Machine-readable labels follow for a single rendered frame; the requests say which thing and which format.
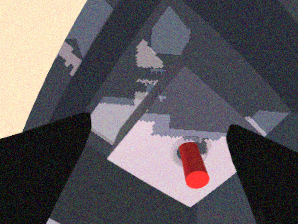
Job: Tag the dark grey open box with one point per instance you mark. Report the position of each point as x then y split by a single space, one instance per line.
116 50

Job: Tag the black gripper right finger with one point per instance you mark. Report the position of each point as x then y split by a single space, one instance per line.
268 172

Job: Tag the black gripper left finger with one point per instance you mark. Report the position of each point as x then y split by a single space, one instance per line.
35 166

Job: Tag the dark red peg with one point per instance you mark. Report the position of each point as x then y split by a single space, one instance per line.
194 167

